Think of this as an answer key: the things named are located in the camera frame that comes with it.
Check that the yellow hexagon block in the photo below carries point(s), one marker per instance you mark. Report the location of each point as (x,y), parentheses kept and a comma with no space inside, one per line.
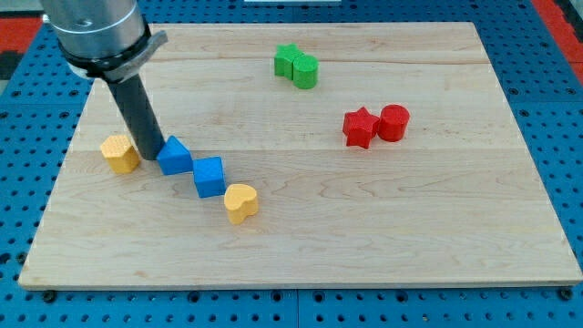
(120,154)

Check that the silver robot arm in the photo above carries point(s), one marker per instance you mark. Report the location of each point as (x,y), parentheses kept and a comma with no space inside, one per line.
(106,39)

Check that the blue cube block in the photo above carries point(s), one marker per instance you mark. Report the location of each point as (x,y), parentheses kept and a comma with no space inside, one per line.
(208,176)

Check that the wooden board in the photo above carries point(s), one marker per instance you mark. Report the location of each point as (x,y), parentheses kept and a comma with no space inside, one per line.
(457,202)

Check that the yellow heart block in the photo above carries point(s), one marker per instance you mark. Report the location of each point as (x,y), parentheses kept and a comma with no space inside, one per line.
(240,201)

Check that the red star block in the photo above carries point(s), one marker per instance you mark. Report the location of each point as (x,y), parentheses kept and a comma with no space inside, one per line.
(360,127)

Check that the green cylinder block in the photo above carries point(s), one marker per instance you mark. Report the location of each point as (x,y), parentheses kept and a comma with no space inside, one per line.
(305,70)

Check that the green star block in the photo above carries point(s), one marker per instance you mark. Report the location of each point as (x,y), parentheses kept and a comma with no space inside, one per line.
(284,59)

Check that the red cylinder block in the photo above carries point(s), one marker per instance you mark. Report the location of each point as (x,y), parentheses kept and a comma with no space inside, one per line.
(393,122)

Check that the blue triangle block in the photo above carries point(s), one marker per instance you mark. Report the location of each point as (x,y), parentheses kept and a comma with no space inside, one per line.
(174,158)

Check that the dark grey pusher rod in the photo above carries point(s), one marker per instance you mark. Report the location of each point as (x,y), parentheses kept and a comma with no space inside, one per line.
(136,110)

